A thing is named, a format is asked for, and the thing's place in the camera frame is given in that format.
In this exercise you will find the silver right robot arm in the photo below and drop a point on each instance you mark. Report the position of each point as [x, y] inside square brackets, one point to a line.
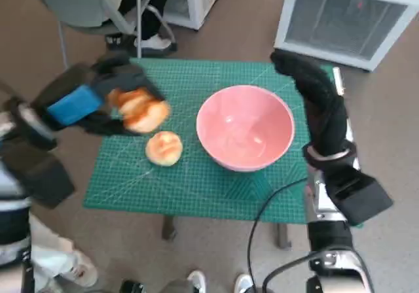
[319, 191]

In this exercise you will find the black connector box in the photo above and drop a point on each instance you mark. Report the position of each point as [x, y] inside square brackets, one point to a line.
[131, 286]

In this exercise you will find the person's black shoe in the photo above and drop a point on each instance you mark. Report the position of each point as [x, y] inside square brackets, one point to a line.
[118, 42]

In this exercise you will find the grey office chair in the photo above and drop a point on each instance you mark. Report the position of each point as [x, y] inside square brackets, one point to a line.
[72, 5]

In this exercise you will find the long orange toy bread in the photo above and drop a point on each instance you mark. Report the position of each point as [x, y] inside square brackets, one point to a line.
[144, 113]

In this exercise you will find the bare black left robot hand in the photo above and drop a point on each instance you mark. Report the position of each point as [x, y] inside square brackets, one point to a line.
[75, 105]

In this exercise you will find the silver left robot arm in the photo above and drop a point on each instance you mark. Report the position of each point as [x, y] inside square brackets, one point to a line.
[13, 221]

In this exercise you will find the large white vented unit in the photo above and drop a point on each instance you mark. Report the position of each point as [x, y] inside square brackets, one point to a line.
[343, 15]

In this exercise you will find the person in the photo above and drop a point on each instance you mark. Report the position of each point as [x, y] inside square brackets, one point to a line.
[154, 15]
[49, 253]

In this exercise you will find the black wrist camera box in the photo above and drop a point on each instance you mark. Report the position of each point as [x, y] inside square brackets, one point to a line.
[360, 198]
[42, 175]

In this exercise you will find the white rounded foot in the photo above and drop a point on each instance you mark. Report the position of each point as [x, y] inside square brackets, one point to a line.
[196, 281]
[244, 283]

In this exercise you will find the green cutting mat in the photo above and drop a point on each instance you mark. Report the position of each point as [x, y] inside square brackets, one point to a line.
[203, 188]

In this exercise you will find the person's white shoe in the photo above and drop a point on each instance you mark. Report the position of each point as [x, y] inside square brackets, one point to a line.
[155, 42]

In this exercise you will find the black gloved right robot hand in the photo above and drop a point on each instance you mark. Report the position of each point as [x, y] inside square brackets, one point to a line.
[327, 116]

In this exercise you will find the dark table leg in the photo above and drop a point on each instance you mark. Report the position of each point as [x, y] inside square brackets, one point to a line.
[168, 229]
[284, 235]

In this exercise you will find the round toy bread bun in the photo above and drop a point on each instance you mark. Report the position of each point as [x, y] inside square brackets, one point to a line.
[163, 149]

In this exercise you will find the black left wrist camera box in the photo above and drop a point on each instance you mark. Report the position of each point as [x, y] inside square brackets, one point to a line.
[42, 175]

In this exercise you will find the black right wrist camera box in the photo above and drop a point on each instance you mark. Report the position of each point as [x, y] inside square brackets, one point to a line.
[360, 198]

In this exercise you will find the pink bowl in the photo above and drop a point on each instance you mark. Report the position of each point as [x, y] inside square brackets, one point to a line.
[245, 123]

